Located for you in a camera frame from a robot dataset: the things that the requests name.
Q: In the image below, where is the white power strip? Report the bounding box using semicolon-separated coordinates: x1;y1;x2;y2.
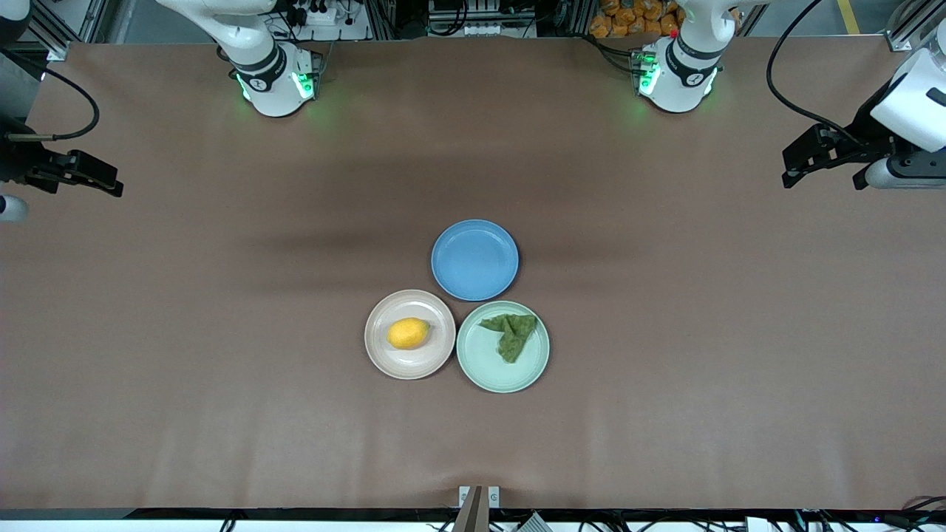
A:
287;0;360;27

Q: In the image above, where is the beige round plate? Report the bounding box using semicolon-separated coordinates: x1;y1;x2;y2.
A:
364;289;457;381

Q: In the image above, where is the metal mount bracket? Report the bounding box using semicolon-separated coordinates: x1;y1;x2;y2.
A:
458;485;501;532

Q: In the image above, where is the green lettuce leaf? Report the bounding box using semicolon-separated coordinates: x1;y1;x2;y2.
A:
480;313;538;364

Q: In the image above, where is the aluminium frame profile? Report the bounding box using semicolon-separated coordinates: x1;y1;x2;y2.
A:
18;0;101;61
883;0;938;52

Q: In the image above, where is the yellow lemon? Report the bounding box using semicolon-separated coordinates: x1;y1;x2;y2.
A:
387;317;432;350

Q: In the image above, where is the pile of orange packets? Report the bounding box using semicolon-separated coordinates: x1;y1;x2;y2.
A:
589;0;686;39

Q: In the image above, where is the blue round plate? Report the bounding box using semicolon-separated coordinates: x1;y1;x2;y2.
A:
431;219;520;302

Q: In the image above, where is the mint green round plate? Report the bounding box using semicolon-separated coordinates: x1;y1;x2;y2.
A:
456;300;551;394

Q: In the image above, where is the black base cable bundle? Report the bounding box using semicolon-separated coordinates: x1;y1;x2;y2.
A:
580;33;645;76

